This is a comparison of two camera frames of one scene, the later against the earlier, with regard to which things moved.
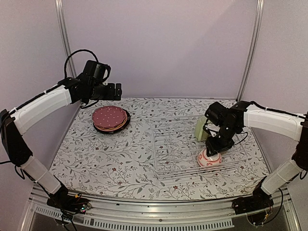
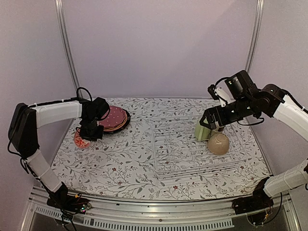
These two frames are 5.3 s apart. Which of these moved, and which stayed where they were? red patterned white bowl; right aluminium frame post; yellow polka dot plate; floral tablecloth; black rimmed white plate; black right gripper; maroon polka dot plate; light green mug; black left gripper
Moved: black right gripper; red patterned white bowl; black left gripper
Stayed: yellow polka dot plate; floral tablecloth; black rimmed white plate; light green mug; maroon polka dot plate; right aluminium frame post
